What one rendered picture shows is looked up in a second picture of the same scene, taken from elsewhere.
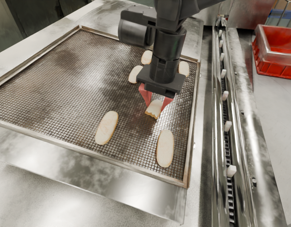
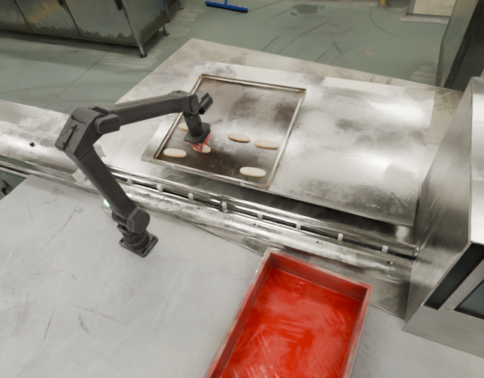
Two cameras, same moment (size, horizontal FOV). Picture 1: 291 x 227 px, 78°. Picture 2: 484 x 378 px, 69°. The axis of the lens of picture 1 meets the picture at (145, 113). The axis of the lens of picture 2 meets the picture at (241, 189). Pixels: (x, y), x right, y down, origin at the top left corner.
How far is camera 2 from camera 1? 140 cm
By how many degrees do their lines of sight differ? 65
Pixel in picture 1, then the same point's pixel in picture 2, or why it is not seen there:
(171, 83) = (189, 135)
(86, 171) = (166, 124)
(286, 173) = (154, 226)
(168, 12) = not seen: hidden behind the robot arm
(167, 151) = (170, 151)
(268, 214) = (133, 193)
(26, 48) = (260, 75)
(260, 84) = (249, 258)
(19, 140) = not seen: hidden behind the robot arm
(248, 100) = (212, 218)
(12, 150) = not seen: hidden behind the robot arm
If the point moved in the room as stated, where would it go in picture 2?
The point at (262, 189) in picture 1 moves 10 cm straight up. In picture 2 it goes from (144, 196) to (136, 179)
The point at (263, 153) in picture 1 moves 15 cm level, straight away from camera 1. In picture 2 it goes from (163, 206) to (180, 234)
